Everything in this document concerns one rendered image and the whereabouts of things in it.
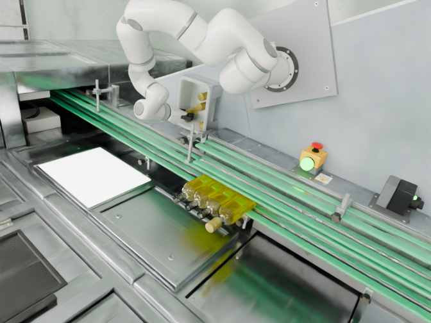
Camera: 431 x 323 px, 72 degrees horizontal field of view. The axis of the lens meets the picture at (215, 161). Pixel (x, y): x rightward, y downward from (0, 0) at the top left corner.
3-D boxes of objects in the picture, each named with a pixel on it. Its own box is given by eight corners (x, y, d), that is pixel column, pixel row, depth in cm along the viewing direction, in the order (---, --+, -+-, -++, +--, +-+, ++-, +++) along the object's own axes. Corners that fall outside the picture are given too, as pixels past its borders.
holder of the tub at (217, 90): (187, 129, 147) (176, 133, 141) (194, 73, 134) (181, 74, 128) (214, 142, 139) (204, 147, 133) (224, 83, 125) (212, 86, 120)
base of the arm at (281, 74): (256, 49, 108) (233, 49, 96) (288, 37, 101) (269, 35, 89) (265, 91, 111) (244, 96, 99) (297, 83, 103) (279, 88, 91)
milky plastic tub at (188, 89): (188, 120, 144) (174, 123, 138) (192, 73, 134) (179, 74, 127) (215, 132, 136) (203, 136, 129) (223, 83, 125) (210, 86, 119)
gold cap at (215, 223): (222, 221, 97) (214, 227, 94) (220, 229, 99) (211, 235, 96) (214, 215, 99) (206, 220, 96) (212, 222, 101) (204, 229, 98)
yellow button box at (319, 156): (304, 161, 113) (296, 167, 108) (310, 143, 110) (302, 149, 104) (322, 168, 110) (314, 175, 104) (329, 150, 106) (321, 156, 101)
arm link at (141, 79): (158, 53, 94) (172, 97, 113) (134, 36, 99) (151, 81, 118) (138, 68, 92) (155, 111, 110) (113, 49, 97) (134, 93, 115)
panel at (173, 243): (101, 149, 159) (33, 170, 135) (101, 145, 158) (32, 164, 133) (238, 238, 115) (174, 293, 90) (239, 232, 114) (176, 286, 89)
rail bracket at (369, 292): (362, 282, 100) (351, 308, 90) (370, 268, 96) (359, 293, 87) (374, 289, 98) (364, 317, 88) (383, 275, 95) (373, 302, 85)
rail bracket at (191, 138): (197, 155, 129) (176, 164, 120) (202, 118, 121) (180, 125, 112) (202, 157, 127) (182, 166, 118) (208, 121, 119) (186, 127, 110)
